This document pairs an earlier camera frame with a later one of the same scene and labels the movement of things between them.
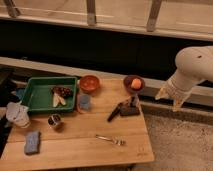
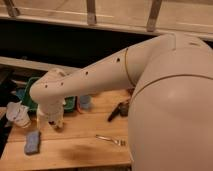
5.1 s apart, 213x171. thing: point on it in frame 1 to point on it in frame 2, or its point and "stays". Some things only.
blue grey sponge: (32, 144) stays
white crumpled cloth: (18, 114) stays
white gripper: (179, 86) to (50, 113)
